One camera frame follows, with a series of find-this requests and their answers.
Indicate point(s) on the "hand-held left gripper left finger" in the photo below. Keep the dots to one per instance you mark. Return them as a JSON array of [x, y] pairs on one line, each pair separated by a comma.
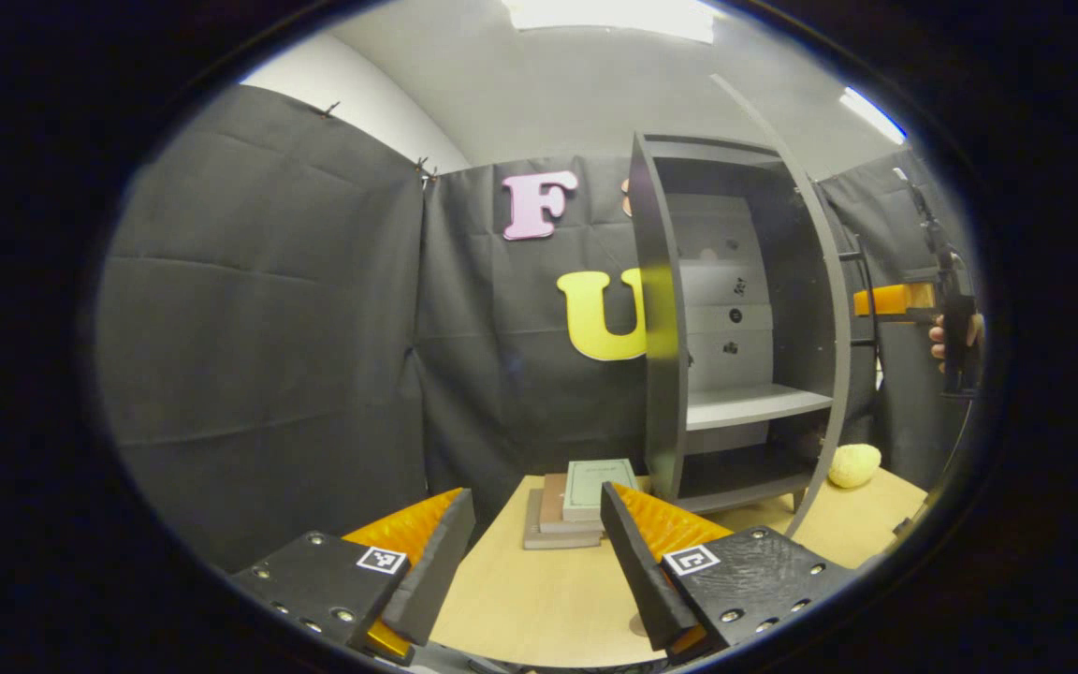
[[431, 571]]

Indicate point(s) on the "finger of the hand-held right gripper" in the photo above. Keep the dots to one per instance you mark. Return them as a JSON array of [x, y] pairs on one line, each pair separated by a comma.
[[885, 300]]

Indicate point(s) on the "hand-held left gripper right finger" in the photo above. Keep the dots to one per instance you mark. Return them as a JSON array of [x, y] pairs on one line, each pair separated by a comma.
[[647, 580]]

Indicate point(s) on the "round brown coaster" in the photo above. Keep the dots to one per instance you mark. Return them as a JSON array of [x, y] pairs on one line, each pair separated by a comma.
[[639, 625]]

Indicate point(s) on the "grey cabinet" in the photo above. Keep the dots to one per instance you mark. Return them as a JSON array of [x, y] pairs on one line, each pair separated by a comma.
[[665, 374]]

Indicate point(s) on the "brown book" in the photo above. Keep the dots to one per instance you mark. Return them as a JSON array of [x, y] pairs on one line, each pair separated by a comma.
[[553, 505]]

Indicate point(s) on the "yellow bun-shaped sponge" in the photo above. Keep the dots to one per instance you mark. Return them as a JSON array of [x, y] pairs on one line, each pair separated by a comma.
[[854, 465]]

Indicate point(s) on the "small ceiling light panel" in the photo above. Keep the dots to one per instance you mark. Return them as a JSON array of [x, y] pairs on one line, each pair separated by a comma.
[[872, 114]]

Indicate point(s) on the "black backdrop cloth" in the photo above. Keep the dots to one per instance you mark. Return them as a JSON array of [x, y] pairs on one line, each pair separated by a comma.
[[268, 328]]

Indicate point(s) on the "large ceiling light panel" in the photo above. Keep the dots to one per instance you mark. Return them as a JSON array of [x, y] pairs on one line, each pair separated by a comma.
[[609, 17]]

